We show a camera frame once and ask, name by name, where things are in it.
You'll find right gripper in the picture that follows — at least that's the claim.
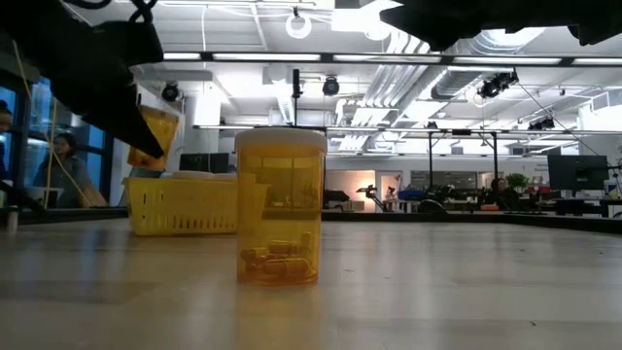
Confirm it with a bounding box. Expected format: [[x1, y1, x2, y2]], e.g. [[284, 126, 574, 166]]
[[379, 0, 622, 53]]

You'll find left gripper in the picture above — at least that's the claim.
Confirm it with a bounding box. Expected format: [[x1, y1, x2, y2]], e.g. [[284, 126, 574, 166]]
[[28, 0, 165, 159]]

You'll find orange pill bottle white cap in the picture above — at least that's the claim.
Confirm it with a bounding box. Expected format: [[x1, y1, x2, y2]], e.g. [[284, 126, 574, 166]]
[[126, 104, 181, 172], [234, 126, 328, 287]]

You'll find yellow plastic basket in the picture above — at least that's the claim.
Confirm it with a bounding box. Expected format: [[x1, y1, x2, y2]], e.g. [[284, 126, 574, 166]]
[[123, 175, 269, 238]]

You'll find person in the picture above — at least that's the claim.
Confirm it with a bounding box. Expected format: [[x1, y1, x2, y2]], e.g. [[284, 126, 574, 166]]
[[33, 131, 109, 209], [485, 177, 521, 212]]

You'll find black computer monitor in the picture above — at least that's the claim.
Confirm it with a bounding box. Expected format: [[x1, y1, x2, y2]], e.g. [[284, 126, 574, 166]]
[[178, 153, 230, 175], [547, 154, 609, 192]]

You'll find long LED light bar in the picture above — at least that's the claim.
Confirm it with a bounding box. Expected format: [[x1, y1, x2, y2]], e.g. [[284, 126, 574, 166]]
[[162, 51, 622, 67]]

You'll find black tripod stand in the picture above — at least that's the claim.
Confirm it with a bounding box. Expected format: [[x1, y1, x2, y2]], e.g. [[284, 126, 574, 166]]
[[291, 67, 303, 130]]

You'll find green potted plant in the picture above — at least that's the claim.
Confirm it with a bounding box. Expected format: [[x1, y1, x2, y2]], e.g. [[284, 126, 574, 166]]
[[505, 172, 531, 193]]

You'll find black office desk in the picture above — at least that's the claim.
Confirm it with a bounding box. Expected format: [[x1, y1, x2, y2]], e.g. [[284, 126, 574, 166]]
[[553, 196, 622, 219]]

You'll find silver ventilation duct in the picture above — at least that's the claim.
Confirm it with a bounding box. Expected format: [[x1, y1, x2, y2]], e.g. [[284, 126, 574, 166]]
[[430, 66, 482, 102]]

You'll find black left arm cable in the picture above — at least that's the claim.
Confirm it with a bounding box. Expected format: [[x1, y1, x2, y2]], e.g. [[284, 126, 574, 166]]
[[62, 0, 160, 24]]

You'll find white ring lamp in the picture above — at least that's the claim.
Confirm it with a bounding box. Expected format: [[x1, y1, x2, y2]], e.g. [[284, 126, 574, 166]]
[[285, 12, 313, 40]]

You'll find black aluminium table frame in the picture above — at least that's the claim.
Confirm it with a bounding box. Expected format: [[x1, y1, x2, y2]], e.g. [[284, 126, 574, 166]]
[[0, 206, 622, 235]]

